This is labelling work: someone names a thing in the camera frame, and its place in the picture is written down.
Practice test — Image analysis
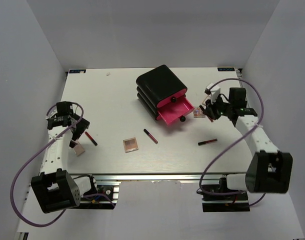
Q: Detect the four-colour eyeshadow palette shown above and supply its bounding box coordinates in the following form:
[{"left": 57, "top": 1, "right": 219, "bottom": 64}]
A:
[{"left": 123, "top": 137, "right": 139, "bottom": 153}]

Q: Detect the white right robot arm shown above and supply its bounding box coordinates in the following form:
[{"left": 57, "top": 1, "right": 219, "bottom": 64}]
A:
[{"left": 202, "top": 84, "right": 293, "bottom": 200}]

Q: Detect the dark red lip gloss tube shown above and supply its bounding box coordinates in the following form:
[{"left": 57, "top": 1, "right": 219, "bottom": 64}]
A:
[{"left": 197, "top": 138, "right": 218, "bottom": 146}]

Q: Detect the floral pink palette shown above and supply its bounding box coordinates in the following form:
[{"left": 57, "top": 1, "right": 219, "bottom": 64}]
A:
[{"left": 193, "top": 107, "right": 206, "bottom": 118}]

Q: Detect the pink blush palette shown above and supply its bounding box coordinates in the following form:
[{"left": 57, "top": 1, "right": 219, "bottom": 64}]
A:
[{"left": 69, "top": 140, "right": 85, "bottom": 157}]

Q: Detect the pink top drawer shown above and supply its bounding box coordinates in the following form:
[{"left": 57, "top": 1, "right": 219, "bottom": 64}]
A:
[{"left": 156, "top": 92, "right": 188, "bottom": 109}]

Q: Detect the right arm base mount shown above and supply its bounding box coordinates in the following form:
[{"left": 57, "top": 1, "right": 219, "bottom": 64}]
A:
[{"left": 196, "top": 177, "right": 250, "bottom": 213}]

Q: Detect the blue corner label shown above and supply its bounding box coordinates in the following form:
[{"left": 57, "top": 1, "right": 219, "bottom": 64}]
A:
[
  {"left": 217, "top": 67, "right": 235, "bottom": 72},
  {"left": 68, "top": 69, "right": 86, "bottom": 74}
]

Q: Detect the small palette near right arm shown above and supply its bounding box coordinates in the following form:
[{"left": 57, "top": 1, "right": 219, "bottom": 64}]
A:
[{"left": 202, "top": 95, "right": 211, "bottom": 106}]

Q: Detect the left blue corner label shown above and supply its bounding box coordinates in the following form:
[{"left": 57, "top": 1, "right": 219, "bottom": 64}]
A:
[{"left": 68, "top": 69, "right": 86, "bottom": 74}]

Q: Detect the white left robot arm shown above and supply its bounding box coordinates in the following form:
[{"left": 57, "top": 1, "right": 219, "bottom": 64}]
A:
[{"left": 30, "top": 101, "right": 98, "bottom": 214}]

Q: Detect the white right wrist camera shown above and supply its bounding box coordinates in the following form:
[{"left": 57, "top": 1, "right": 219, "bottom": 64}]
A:
[{"left": 205, "top": 83, "right": 221, "bottom": 104}]

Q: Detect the black drawer organizer cabinet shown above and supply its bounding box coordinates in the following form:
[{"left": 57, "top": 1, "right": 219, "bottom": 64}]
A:
[{"left": 135, "top": 65, "right": 188, "bottom": 122}]

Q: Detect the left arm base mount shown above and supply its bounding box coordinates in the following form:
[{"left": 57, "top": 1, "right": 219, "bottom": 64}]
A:
[{"left": 73, "top": 181, "right": 121, "bottom": 210}]

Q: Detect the right blue corner label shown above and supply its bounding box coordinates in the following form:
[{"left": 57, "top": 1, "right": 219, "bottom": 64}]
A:
[{"left": 217, "top": 67, "right": 235, "bottom": 72}]

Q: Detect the aluminium table front rail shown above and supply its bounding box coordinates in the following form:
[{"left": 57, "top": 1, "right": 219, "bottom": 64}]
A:
[{"left": 67, "top": 172, "right": 248, "bottom": 183}]

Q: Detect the red lip gloss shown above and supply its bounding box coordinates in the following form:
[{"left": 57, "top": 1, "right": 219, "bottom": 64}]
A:
[{"left": 85, "top": 131, "right": 98, "bottom": 146}]

